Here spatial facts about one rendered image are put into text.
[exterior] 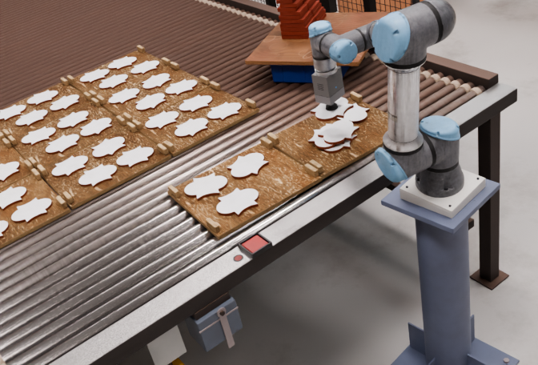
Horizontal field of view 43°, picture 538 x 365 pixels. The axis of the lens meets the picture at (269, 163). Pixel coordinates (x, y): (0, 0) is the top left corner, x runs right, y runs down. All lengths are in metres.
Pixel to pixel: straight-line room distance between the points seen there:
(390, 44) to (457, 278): 0.95
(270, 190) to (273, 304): 1.04
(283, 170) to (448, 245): 0.60
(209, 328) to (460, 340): 1.00
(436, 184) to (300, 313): 1.19
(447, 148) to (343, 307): 1.24
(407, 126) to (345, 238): 1.59
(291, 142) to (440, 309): 0.79
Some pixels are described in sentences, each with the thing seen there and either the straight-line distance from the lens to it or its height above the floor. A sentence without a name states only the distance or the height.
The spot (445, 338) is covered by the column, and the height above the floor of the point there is 0.27.
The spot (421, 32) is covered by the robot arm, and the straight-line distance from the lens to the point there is 1.76.
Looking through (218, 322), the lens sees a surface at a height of 0.79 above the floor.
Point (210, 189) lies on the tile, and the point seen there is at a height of 0.95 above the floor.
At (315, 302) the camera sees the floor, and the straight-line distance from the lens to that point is 3.13.
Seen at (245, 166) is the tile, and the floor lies 0.95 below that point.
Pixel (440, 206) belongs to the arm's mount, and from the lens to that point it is 2.12.
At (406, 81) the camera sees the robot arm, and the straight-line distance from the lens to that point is 1.82.
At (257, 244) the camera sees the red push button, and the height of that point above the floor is 0.93.
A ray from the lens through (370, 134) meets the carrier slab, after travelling 2.42.
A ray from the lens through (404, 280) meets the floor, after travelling 3.18.
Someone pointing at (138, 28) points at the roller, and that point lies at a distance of 3.93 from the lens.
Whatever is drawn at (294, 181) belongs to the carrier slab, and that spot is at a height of 0.94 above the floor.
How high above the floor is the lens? 2.21
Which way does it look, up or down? 33 degrees down
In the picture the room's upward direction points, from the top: 12 degrees counter-clockwise
